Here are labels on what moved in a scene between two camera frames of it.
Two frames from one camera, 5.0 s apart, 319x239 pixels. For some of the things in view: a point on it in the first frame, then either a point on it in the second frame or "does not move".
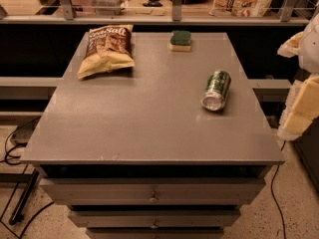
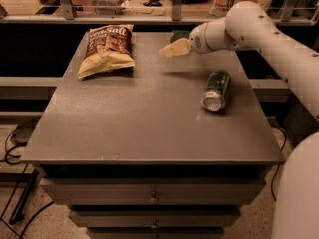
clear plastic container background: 108,0 does not move
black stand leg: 24,199 does not move
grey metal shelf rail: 69,16 does not move
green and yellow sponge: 180,41 does not move
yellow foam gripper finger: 301,110 to 180,47
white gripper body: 311,52 to 198,40
